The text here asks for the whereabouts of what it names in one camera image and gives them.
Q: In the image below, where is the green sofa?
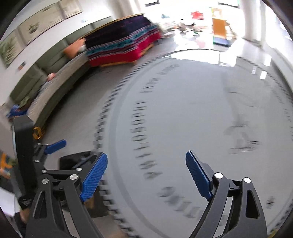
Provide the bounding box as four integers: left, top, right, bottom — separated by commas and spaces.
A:
6, 16, 114, 127

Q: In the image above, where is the orange cushion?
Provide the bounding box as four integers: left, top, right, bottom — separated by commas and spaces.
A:
64, 38, 86, 60

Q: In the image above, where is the person's left hand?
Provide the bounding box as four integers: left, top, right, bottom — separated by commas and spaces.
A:
19, 207, 30, 224

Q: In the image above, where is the table with patterned red cloth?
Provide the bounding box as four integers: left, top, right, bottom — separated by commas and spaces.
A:
85, 13, 161, 67

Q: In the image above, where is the framed wall painting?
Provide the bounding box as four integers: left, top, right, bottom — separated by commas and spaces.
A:
18, 0, 83, 45
0, 31, 24, 68

